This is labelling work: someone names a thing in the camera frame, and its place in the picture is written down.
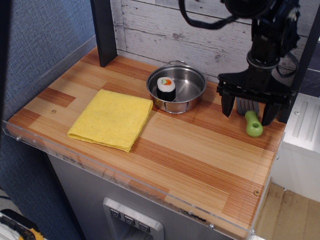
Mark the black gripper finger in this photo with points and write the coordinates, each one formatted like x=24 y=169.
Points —
x=227 y=103
x=270 y=113

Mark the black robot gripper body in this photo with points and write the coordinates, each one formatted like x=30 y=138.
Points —
x=255 y=84

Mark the grey spatula green handle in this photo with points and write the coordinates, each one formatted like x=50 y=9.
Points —
x=250 y=110

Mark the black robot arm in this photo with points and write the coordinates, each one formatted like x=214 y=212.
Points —
x=274 y=35

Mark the yellow folded cloth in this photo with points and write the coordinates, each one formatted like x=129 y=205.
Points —
x=112 y=119

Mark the small steel pot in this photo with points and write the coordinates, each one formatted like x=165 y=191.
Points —
x=190 y=85

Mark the toy sushi roll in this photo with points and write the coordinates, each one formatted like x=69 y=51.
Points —
x=166 y=89

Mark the white ribbed side counter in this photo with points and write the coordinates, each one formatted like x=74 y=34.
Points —
x=297 y=164

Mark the clear acrylic table guard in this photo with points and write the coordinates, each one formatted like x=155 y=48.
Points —
x=197 y=174

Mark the silver dispenser button panel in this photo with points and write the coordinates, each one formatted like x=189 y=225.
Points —
x=126 y=223

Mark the grey toy fridge cabinet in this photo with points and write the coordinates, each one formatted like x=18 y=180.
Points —
x=85 y=192

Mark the yellow object bottom left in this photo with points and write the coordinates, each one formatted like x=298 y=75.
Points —
x=34 y=235

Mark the black left shelf post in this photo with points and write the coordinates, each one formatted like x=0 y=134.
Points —
x=104 y=31

